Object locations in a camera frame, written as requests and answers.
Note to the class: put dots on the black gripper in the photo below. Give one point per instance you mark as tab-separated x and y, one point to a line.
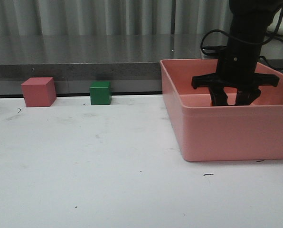
235	70

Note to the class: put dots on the pink cube block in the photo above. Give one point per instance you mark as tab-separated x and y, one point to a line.
39	92

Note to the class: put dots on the grey stone counter ledge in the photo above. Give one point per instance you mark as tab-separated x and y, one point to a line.
130	62

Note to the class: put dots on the pink plastic bin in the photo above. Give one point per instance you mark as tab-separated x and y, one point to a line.
226	133

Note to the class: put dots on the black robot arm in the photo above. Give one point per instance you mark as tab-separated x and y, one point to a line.
250	21

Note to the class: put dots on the green cube block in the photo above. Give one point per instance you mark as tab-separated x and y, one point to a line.
100	93

